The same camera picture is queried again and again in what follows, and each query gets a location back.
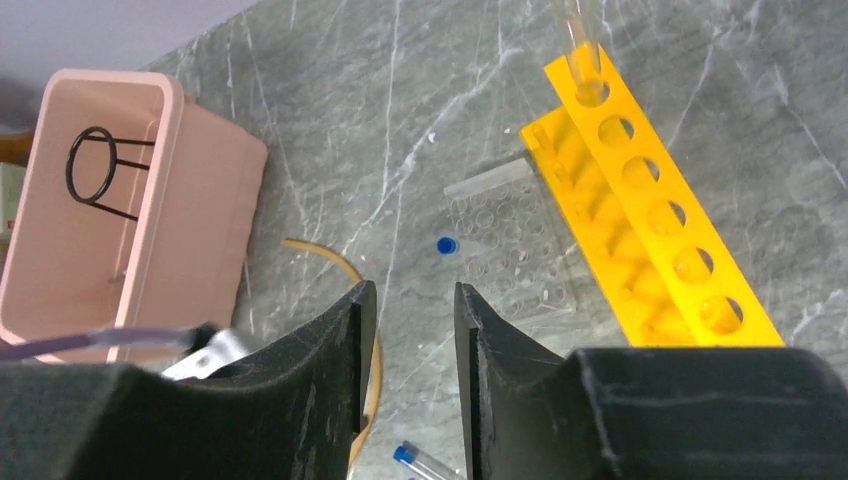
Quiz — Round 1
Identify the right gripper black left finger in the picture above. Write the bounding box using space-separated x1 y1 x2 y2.
1 281 377 479

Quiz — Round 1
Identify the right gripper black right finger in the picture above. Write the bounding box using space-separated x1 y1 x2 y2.
454 283 847 479

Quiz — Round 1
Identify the tan rubber tubing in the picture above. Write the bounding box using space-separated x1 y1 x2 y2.
281 238 384 474

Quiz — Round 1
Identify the blue capped test tube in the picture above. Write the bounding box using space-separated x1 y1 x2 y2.
392 441 464 480

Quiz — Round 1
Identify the clear plastic well plate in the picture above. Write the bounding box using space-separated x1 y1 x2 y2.
444 156 577 322

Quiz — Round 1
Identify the black wire ring tripod stand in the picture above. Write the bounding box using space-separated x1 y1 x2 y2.
64 126 155 222

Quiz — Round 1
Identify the yellow test tube rack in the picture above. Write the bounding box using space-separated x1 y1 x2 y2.
521 56 783 347

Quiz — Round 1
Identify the small blue cap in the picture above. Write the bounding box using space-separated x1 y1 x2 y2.
436 236 459 255

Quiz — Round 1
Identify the pink plastic bin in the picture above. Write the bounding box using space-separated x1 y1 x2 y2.
1 69 268 345

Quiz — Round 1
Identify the wooden drying rack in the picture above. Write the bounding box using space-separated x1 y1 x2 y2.
0 130 34 168

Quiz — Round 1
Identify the clear glass test tube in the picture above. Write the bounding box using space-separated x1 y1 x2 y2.
552 0 607 107

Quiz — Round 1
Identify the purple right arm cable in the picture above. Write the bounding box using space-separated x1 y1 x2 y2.
0 324 217 362

